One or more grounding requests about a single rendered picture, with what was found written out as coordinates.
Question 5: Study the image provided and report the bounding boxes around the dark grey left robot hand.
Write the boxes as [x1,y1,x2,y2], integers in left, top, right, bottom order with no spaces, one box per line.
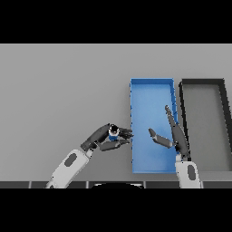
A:
[80,122,135,152]

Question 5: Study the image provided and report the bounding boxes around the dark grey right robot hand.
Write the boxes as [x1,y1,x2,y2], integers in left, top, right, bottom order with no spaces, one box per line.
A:
[148,104,192,161]

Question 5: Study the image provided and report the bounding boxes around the blue pipe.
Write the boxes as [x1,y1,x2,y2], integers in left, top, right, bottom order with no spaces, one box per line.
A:
[108,123,121,142]

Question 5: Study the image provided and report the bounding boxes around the dark grey bin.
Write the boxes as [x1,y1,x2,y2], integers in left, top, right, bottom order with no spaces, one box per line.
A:
[179,78,232,172]

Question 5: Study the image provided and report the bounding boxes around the blue bin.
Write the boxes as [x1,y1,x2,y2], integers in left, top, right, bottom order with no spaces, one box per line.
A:
[130,77,182,175]

